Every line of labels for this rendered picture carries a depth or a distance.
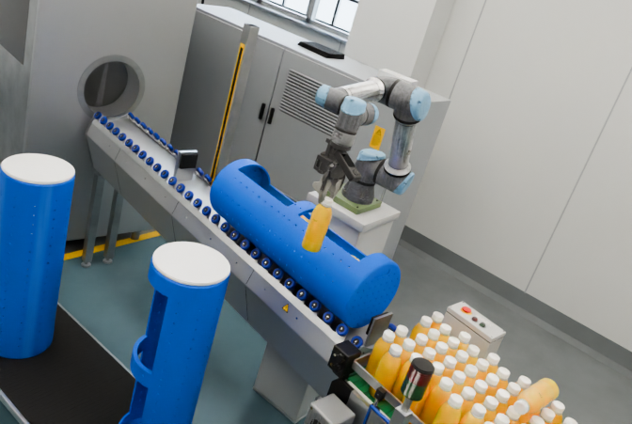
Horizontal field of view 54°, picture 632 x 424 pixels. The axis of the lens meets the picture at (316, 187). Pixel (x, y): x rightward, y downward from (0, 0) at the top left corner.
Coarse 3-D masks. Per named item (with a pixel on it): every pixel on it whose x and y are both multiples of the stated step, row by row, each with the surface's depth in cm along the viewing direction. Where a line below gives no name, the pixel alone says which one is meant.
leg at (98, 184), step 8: (96, 176) 353; (96, 184) 354; (96, 192) 356; (96, 200) 359; (96, 208) 361; (88, 216) 364; (96, 216) 364; (88, 224) 365; (96, 224) 366; (88, 232) 366; (96, 232) 369; (88, 240) 368; (88, 248) 371; (88, 256) 373; (88, 264) 377
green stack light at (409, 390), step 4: (404, 380) 165; (408, 380) 164; (404, 384) 165; (408, 384) 163; (412, 384) 163; (404, 388) 164; (408, 388) 163; (412, 388) 163; (416, 388) 162; (420, 388) 162; (424, 388) 163; (404, 392) 164; (408, 392) 164; (412, 392) 163; (416, 392) 163; (420, 392) 163; (424, 392) 164; (404, 396) 165; (408, 396) 164; (412, 396) 163; (416, 396) 163; (420, 396) 164; (416, 400) 164
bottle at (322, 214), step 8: (320, 208) 205; (328, 208) 206; (312, 216) 206; (320, 216) 205; (328, 216) 206; (312, 224) 207; (320, 224) 206; (328, 224) 207; (312, 232) 207; (320, 232) 207; (304, 240) 210; (312, 240) 208; (320, 240) 208; (304, 248) 210; (312, 248) 209; (320, 248) 211
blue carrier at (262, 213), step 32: (224, 192) 258; (256, 192) 250; (256, 224) 244; (288, 224) 235; (288, 256) 232; (320, 256) 222; (352, 256) 218; (384, 256) 222; (320, 288) 221; (352, 288) 211; (384, 288) 224; (352, 320) 219
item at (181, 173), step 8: (184, 152) 298; (192, 152) 301; (176, 160) 299; (184, 160) 298; (192, 160) 301; (176, 168) 300; (184, 168) 302; (192, 168) 306; (176, 176) 301; (184, 176) 305; (192, 176) 308
